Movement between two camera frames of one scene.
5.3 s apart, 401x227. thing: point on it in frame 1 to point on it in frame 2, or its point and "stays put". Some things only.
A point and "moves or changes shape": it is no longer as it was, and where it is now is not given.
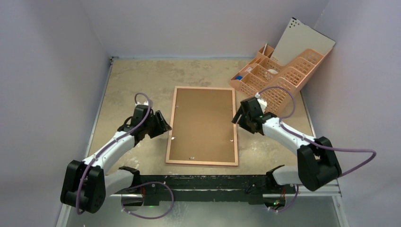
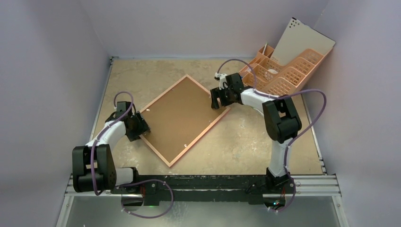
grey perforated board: [298, 37] stays put
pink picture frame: [235, 128] to [146, 107]
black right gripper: [243, 116] to [219, 96]
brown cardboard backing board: [202, 129] moves or changes shape
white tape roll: [273, 71] stays put
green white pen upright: [265, 48] stays put
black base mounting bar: [203, 189] stays put
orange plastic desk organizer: [263, 75] stays put
